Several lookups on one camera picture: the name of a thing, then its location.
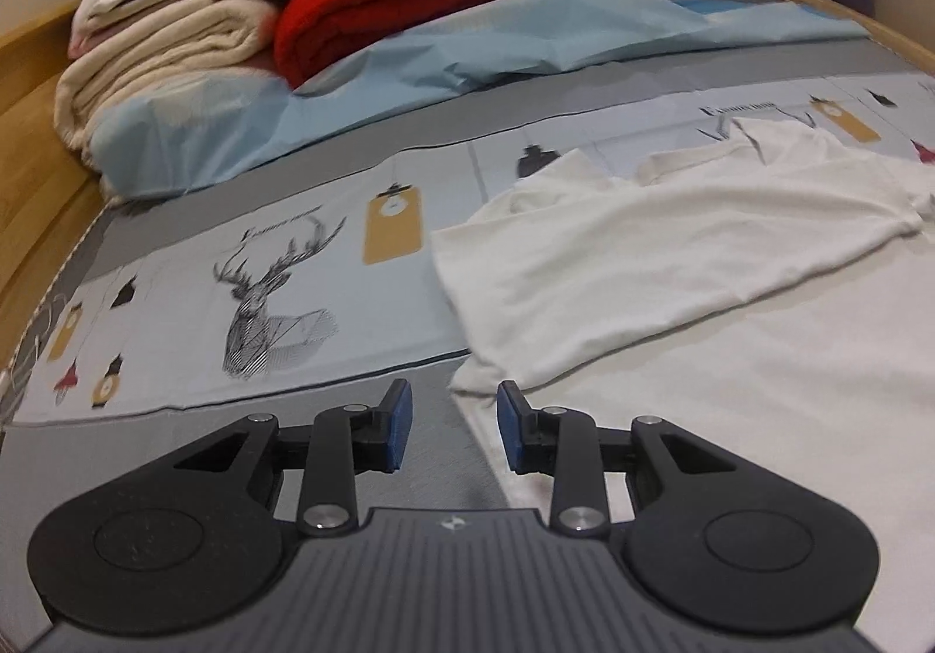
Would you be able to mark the white t-shirt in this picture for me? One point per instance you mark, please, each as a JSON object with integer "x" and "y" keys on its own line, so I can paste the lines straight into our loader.
{"x": 657, "y": 244}

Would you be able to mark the deer printed bed sheet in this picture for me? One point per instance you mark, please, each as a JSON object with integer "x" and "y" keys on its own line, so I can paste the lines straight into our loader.
{"x": 256, "y": 244}

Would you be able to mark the cream folded blanket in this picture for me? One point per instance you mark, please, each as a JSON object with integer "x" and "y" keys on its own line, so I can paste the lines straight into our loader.
{"x": 161, "y": 54}

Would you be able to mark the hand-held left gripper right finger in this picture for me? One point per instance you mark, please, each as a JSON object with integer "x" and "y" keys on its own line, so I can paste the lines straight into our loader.
{"x": 509, "y": 430}

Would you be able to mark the light blue quilt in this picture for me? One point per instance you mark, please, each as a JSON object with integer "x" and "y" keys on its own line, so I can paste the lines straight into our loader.
{"x": 475, "y": 47}

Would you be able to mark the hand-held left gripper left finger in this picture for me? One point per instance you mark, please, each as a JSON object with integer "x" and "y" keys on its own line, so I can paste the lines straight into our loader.
{"x": 398, "y": 427}

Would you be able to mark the white blanket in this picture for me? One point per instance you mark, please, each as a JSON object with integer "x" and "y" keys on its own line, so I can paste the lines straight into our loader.
{"x": 767, "y": 405}

